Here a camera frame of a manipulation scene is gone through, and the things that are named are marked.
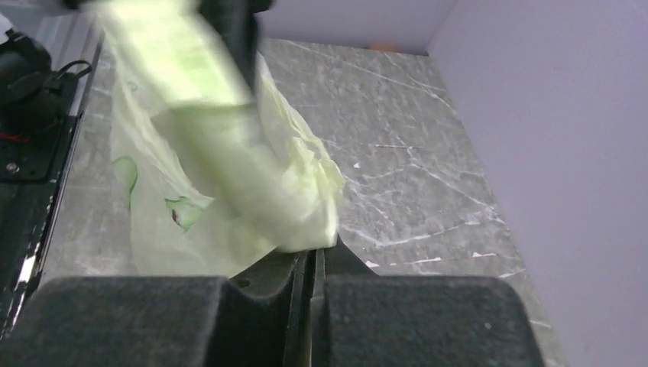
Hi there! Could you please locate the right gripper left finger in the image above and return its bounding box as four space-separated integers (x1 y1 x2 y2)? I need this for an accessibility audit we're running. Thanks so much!
1 253 305 366

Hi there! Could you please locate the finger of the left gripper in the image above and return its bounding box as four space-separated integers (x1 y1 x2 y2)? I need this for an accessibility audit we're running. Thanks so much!
198 0 274 93

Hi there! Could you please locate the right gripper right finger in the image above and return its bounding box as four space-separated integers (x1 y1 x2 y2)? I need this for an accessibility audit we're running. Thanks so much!
309 242 543 366

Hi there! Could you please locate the light green plastic bag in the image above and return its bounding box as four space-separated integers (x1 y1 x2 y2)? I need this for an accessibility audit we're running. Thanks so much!
84 1 345 277

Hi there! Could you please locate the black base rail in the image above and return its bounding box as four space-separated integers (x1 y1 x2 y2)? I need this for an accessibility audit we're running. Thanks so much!
1 7 102 336

